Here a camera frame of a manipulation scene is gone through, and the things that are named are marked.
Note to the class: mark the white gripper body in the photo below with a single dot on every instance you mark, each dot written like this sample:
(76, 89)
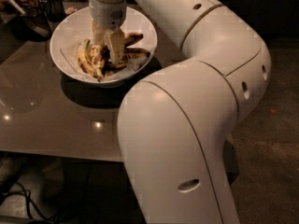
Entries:
(106, 13)

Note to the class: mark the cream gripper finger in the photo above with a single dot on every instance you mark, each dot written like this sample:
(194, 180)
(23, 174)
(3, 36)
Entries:
(115, 41)
(98, 33)

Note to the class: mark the long spotted banana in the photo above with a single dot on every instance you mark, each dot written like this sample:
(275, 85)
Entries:
(100, 54)

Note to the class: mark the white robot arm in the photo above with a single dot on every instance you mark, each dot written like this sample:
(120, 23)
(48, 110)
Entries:
(172, 124)

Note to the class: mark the dark spotted banana right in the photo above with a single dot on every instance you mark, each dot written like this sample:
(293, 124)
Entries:
(136, 53)

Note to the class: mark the yellow green banana left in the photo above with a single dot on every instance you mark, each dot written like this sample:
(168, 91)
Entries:
(82, 60)

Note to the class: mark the white ceramic bowl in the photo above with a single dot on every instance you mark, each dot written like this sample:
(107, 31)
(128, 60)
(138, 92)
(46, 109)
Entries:
(69, 35)

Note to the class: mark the yellow banana in middle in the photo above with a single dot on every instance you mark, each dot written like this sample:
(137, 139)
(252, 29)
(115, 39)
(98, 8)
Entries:
(111, 68)

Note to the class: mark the black mesh pen cup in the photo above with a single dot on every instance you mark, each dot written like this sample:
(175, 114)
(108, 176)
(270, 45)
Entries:
(54, 10)

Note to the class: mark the black mesh basket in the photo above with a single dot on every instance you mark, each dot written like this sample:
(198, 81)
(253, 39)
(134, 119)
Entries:
(33, 25)

